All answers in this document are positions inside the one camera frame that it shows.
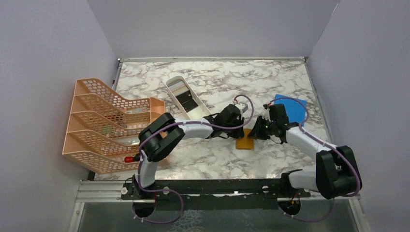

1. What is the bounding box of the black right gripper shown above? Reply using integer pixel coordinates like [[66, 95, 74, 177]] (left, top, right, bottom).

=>
[[248, 116, 277, 140]]

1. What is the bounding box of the yellow leather card holder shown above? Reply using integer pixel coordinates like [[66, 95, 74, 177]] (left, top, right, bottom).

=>
[[235, 129, 254, 150]]

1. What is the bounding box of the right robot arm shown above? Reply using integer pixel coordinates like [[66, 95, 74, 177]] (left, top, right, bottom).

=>
[[248, 103, 362, 199]]

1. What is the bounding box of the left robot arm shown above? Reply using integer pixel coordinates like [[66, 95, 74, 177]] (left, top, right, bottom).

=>
[[133, 103, 248, 199]]

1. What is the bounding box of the white plastic card tray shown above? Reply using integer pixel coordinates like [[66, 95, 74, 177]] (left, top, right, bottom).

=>
[[165, 76, 211, 120]]

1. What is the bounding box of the black VIP card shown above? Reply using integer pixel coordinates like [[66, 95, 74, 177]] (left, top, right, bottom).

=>
[[176, 90, 193, 104]]

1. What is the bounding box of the red object in rack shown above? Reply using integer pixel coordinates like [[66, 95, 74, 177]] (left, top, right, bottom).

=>
[[124, 156, 134, 163]]

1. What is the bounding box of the peach plastic file rack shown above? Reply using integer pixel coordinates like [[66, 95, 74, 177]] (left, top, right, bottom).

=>
[[62, 78, 165, 174]]

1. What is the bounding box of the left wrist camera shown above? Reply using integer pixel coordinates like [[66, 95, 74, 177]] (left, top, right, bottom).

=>
[[234, 102, 249, 115]]

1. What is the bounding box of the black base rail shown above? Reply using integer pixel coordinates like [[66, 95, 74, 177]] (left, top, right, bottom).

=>
[[120, 179, 310, 211]]

